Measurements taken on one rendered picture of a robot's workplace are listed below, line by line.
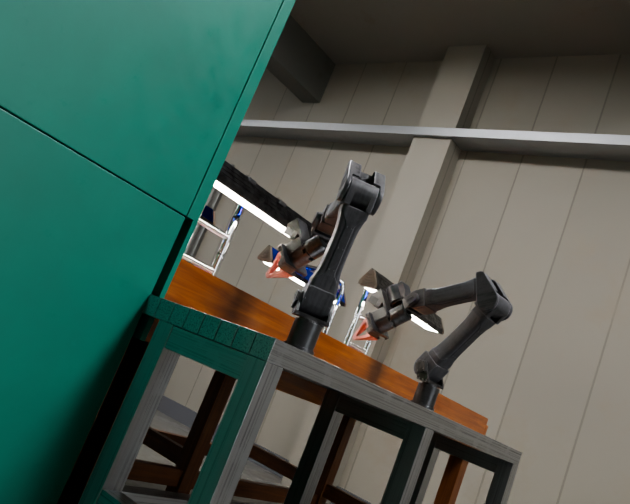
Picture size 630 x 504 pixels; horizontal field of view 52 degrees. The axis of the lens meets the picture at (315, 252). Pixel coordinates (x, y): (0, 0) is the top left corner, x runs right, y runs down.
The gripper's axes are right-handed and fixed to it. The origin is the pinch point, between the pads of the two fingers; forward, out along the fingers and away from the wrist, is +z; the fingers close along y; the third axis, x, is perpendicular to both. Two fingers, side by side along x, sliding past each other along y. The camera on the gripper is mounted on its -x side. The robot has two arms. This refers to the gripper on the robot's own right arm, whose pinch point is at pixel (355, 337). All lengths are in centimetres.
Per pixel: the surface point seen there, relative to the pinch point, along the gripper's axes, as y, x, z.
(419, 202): -170, -161, 9
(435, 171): -170, -177, -9
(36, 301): 113, 28, 3
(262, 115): -187, -347, 120
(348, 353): 17.4, 13.2, -4.7
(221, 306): 70, 16, -2
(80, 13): 129, -7, -27
